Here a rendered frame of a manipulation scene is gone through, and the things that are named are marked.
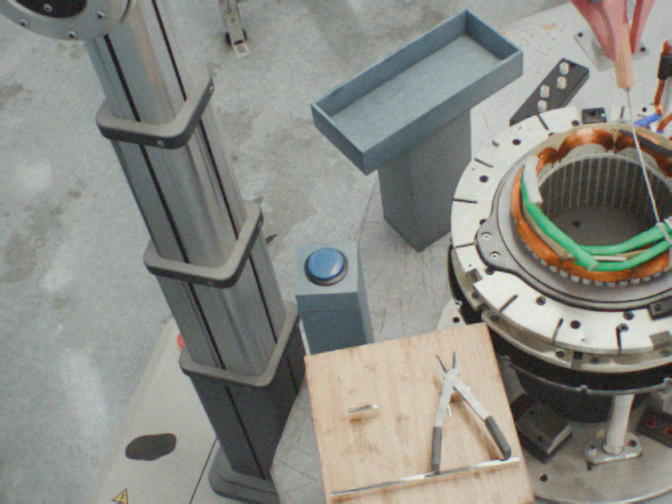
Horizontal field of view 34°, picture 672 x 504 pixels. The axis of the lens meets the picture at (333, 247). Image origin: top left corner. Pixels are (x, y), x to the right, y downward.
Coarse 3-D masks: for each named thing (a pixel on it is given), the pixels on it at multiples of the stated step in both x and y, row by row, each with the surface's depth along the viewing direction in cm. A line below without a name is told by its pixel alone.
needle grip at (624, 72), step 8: (624, 24) 95; (624, 32) 95; (624, 40) 95; (624, 48) 96; (624, 56) 96; (616, 64) 97; (624, 64) 96; (616, 72) 97; (624, 72) 97; (632, 72) 97; (616, 80) 98; (624, 80) 97; (632, 80) 97; (624, 88) 98
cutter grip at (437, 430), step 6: (438, 426) 103; (438, 432) 103; (438, 438) 102; (432, 444) 102; (438, 444) 102; (432, 450) 102; (438, 450) 102; (432, 456) 101; (438, 456) 101; (432, 462) 101; (438, 462) 101; (432, 468) 102; (438, 468) 101
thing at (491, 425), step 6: (486, 420) 103; (492, 420) 103; (486, 426) 103; (492, 426) 102; (498, 426) 102; (492, 432) 102; (498, 432) 102; (492, 438) 103; (498, 438) 102; (504, 438) 102; (498, 444) 102; (504, 444) 101; (504, 450) 101; (510, 450) 101; (504, 456) 102
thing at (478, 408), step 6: (456, 384) 106; (462, 384) 106; (456, 390) 106; (462, 390) 106; (468, 390) 105; (462, 396) 105; (468, 396) 105; (468, 402) 105; (474, 402) 105; (474, 408) 104; (480, 408) 104; (480, 414) 104; (486, 414) 104
